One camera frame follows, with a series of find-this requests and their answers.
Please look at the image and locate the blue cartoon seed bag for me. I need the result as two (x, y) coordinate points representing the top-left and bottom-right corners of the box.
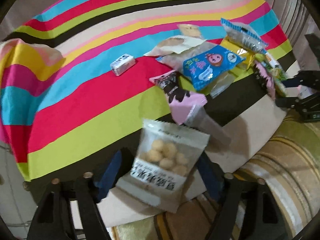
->
(183, 45), (245, 92)

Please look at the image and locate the beige round biscuit bag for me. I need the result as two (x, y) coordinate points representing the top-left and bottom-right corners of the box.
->
(116, 119), (209, 213)

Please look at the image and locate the pink black snack packet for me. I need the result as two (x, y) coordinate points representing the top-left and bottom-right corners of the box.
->
(149, 70), (232, 146)

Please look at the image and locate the beige pleated curtain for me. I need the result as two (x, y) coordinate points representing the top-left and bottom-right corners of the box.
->
(0, 0), (320, 63)

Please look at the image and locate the green grass pattern packet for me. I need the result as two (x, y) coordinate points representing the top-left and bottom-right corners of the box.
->
(253, 52), (287, 100)

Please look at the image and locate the yellow snack packet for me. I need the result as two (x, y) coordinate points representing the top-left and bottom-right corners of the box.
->
(220, 38), (255, 70)

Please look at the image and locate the blue clear seed bag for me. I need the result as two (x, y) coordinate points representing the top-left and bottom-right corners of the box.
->
(220, 18), (268, 54)

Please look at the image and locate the small cracker packet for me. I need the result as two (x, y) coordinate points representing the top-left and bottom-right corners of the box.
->
(177, 24), (203, 39)

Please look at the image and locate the white brown pastry packet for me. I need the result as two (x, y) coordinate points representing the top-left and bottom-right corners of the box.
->
(144, 35), (206, 57)

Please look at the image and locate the rainbow striped table cloth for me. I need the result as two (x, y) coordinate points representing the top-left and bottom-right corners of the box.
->
(1, 0), (299, 202)

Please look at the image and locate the small white candy packet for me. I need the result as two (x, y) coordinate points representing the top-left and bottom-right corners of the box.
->
(110, 54), (136, 76)

